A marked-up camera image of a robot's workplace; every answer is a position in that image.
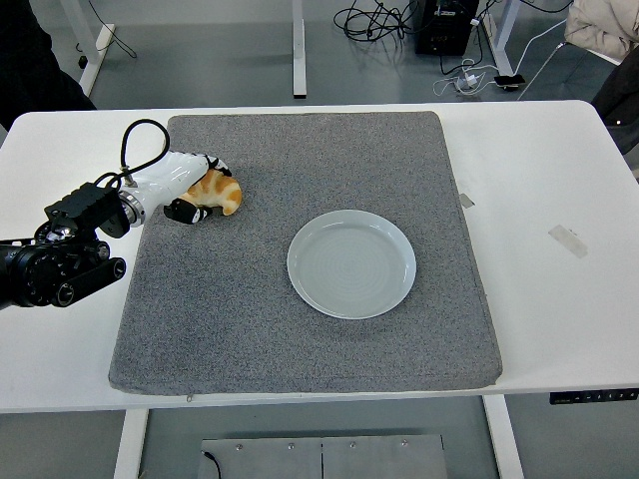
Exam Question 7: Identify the white charger cable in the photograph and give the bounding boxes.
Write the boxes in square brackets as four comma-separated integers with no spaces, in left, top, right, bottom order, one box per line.
[431,58,500,97]

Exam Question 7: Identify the large grey tape piece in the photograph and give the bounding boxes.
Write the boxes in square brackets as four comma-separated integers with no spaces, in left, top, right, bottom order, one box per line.
[547,224,589,259]

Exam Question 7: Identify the golden croissant bread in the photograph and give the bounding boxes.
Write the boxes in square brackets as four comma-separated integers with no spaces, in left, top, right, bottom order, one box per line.
[178,169,245,218]

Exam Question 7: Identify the black table control panel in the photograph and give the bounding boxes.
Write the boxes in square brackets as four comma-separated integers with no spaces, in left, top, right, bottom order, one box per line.
[549,388,639,406]

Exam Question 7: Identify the grey metal plate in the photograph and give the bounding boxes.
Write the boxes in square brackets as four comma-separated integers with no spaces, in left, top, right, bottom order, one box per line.
[199,433,447,479]

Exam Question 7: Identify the short black cable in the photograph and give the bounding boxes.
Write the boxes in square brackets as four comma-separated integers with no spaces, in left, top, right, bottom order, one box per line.
[200,450,224,479]

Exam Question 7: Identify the black computer tower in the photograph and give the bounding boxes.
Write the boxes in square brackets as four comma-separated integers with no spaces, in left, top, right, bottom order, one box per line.
[414,0,479,56]

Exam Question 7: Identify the white background table leg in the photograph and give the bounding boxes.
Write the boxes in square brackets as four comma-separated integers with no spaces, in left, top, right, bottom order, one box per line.
[291,0,308,99]

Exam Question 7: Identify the black garment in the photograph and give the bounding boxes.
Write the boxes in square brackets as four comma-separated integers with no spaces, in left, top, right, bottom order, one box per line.
[591,62,639,157]

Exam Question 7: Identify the person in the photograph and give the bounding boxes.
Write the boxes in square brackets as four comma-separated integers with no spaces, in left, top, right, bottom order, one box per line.
[0,0,98,132]

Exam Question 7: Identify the thin black floor cable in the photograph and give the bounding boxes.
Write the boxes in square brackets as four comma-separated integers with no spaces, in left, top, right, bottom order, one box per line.
[88,0,138,59]

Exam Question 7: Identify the white angled table leg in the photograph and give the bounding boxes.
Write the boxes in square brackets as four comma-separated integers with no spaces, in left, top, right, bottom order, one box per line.
[479,0,520,76]

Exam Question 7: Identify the beige padded jacket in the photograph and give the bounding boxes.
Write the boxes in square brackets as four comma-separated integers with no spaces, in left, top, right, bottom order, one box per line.
[564,0,639,62]

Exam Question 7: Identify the white footed table leg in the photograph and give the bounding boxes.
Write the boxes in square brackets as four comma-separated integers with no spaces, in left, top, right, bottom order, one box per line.
[69,0,118,99]

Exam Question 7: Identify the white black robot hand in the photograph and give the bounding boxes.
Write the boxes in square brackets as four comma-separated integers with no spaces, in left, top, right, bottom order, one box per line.
[130,151,235,227]

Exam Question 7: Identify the silver chair leg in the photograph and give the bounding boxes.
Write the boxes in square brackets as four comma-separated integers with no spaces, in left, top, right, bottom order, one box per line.
[515,41,571,101]

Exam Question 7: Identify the grey fabric mat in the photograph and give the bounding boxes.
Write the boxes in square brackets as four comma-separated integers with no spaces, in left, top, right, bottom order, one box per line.
[108,110,503,396]

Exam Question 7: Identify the black smartphone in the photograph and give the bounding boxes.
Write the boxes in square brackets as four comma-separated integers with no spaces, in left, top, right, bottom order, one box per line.
[493,73,527,93]

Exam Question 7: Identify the tangled black cables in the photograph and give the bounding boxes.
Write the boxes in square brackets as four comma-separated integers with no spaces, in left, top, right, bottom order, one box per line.
[332,0,421,42]

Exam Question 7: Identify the round grey plate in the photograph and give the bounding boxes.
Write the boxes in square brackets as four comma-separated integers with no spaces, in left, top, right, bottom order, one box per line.
[287,209,417,320]

